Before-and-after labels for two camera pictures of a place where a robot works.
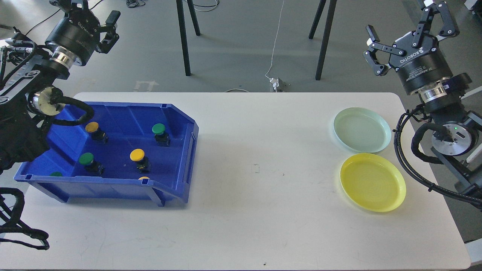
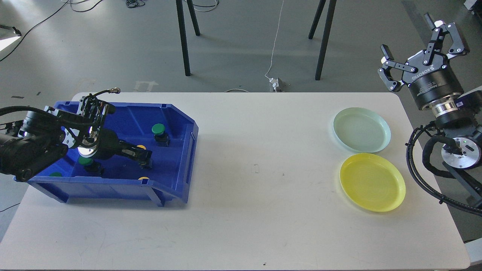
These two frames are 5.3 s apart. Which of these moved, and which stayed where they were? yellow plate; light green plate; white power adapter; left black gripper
Moved: left black gripper
Stayed: white power adapter; yellow plate; light green plate
